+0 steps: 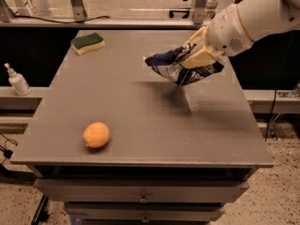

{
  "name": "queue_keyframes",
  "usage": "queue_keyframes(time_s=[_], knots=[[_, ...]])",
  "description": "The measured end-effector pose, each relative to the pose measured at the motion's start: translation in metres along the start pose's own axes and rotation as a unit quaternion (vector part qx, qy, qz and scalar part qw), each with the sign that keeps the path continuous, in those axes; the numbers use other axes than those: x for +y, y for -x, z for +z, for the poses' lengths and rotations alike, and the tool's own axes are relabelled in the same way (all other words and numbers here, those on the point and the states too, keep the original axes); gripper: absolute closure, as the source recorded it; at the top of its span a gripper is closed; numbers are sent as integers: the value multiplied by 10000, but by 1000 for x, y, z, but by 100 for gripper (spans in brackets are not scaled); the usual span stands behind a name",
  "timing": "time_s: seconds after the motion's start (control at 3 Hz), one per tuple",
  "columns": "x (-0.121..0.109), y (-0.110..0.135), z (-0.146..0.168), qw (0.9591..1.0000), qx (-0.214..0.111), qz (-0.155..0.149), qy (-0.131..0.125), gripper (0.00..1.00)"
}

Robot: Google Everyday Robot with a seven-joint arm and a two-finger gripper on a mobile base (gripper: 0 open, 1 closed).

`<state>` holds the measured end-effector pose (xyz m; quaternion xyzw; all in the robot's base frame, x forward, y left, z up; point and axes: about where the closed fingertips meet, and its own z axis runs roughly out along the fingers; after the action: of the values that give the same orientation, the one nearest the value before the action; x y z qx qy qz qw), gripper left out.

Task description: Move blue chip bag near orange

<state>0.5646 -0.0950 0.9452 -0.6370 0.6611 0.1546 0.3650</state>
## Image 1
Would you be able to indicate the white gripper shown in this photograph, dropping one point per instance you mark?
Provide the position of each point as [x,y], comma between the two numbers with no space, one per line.
[225,32]

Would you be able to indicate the blue chip bag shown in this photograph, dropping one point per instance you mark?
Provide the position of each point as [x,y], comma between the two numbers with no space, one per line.
[167,65]

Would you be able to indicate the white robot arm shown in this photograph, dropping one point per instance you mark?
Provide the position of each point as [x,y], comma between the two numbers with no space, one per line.
[262,18]

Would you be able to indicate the grey drawer cabinet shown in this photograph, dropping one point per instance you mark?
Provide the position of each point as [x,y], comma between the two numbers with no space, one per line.
[189,150]

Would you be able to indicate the green yellow sponge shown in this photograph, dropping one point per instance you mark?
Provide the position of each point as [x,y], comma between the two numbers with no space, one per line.
[87,43]

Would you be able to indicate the orange fruit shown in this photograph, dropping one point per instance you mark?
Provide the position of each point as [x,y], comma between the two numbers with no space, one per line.
[96,135]

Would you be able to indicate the metal drawer knob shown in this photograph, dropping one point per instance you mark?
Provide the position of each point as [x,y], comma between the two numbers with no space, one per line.
[143,199]

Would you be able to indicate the white pump bottle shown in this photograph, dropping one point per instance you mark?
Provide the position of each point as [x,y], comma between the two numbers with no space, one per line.
[17,81]

